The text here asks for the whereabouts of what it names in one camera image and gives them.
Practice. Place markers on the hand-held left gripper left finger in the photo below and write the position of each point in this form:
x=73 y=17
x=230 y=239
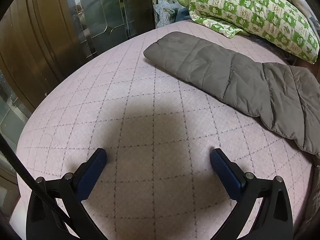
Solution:
x=91 y=172

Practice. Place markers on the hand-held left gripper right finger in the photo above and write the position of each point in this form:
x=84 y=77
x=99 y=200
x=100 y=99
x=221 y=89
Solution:
x=225 y=175

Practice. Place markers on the grey quilted down jacket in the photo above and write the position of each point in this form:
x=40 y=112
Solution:
x=212 y=65

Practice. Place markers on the green checkered pillow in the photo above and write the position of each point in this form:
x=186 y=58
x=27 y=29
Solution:
x=250 y=7

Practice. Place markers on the floral patterned wall sheet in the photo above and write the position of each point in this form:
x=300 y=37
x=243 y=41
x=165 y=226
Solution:
x=166 y=2

